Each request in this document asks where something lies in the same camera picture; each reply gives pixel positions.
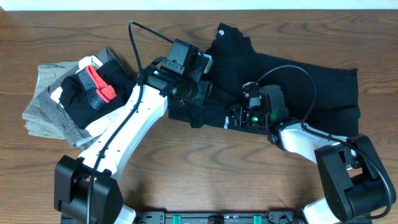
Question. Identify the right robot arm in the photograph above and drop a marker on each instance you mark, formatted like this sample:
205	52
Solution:
356	186

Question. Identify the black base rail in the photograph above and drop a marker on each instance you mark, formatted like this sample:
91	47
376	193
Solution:
272	217

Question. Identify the grey folded shorts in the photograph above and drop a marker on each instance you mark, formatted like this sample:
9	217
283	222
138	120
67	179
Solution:
58	117

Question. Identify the red grey folded garment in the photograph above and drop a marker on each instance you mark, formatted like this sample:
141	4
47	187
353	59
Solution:
98	92

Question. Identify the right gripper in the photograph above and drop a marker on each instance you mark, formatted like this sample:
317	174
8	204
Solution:
239	119

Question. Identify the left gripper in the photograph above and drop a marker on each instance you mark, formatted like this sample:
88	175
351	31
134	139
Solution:
203	94

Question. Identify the black folded garment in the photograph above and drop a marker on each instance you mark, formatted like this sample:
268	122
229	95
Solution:
73	96

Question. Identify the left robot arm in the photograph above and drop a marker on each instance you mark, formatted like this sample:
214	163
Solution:
86	189

